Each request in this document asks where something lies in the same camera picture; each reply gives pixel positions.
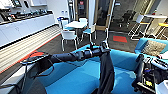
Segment white chair with teal seat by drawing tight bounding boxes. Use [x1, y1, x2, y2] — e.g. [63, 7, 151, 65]
[81, 22, 98, 43]

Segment white square table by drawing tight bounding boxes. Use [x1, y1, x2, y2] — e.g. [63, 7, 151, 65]
[64, 20, 89, 38]

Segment blue sofa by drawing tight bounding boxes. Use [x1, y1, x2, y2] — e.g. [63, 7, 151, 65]
[31, 37, 168, 94]

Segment wood-framed glass door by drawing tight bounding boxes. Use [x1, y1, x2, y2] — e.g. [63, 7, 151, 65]
[74, 0, 89, 23]
[94, 0, 115, 32]

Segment black office chair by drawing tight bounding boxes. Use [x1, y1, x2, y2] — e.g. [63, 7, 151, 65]
[119, 9, 135, 28]

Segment blue bin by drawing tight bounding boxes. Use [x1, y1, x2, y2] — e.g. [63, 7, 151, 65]
[57, 16, 64, 28]

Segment patterned beige cushion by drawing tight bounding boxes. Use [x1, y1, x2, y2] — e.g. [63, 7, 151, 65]
[141, 39, 168, 58]

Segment white and black handheld device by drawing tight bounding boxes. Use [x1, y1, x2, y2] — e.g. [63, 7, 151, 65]
[150, 57, 168, 71]

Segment white rectangular high table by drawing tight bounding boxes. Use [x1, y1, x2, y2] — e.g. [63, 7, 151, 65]
[143, 13, 168, 38]

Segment white lower kitchen cabinets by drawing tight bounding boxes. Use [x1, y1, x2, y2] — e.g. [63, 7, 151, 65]
[0, 13, 57, 48]

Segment white kitchen cabinets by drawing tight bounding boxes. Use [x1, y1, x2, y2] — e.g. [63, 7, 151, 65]
[19, 0, 48, 8]
[0, 13, 57, 48]

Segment white plastic box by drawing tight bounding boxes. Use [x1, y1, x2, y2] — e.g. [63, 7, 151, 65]
[154, 79, 168, 94]

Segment white upper kitchen cabinets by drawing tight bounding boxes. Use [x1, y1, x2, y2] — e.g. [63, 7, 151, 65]
[19, 0, 48, 8]

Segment grey countertop appliance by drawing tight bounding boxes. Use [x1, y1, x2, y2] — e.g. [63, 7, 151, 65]
[0, 9, 14, 23]

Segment white wire-leg stool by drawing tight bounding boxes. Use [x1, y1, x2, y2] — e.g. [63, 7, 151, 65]
[127, 13, 146, 40]

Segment yellow seat wire-leg stool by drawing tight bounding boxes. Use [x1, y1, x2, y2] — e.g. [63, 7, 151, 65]
[155, 21, 168, 40]

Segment black wall-mounted appliance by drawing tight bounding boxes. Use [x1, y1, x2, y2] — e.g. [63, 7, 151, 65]
[11, 0, 22, 8]

